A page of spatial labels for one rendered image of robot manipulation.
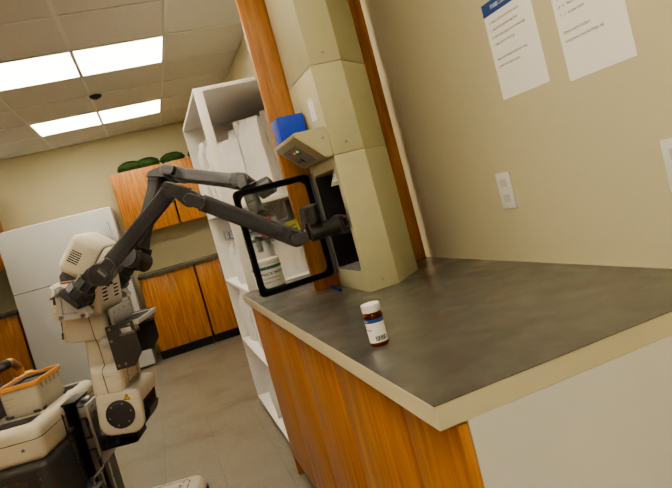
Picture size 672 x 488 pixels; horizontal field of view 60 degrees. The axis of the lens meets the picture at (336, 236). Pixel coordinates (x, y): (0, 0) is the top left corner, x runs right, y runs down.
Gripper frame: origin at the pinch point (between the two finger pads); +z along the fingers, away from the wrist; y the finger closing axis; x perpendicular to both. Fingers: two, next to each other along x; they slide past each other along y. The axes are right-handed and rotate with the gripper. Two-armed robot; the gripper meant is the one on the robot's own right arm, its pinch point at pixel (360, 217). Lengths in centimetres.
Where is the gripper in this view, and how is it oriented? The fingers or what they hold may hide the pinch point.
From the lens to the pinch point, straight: 210.5
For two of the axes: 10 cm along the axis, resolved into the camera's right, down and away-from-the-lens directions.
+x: 2.9, 9.5, 0.7
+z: 9.1, -3.0, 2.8
